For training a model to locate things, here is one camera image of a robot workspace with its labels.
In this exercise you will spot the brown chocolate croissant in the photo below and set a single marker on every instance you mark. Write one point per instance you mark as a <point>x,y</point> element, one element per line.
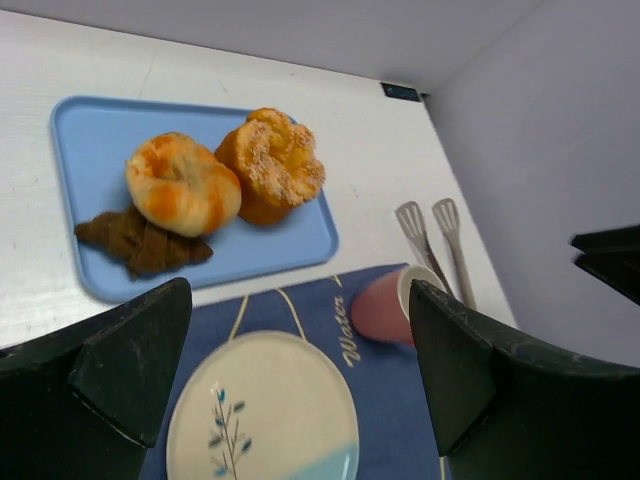
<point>142,247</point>

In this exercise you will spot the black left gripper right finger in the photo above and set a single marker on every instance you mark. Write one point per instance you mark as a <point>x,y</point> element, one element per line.
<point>506,405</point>

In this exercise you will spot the sugared orange muffin bread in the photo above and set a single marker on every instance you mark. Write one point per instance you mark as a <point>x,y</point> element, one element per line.
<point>274,159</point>

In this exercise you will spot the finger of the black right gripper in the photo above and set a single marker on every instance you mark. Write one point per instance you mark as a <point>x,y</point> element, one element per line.
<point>611,256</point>

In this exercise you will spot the cream and blue plate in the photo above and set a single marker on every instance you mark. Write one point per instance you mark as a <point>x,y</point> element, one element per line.
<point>267,405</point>

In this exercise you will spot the round orange striped bun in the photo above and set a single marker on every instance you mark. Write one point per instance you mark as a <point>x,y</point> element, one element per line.
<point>178,185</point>

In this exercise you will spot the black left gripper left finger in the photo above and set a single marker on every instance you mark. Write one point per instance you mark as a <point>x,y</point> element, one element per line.
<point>88,401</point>

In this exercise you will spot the pink ceramic mug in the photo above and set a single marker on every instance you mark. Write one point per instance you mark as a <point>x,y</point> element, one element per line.
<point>380,311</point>

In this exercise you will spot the metal serving tongs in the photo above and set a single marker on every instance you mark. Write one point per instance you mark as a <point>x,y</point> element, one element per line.
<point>413,225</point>

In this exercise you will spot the dark label sticker right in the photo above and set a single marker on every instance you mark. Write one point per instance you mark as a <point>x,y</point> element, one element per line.
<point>401,92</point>

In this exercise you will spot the light blue plastic tray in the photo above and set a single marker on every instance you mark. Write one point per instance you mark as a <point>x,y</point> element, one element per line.
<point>93,138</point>

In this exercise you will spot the blue cloth placemat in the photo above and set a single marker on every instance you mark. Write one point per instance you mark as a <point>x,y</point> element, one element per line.
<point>396,437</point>

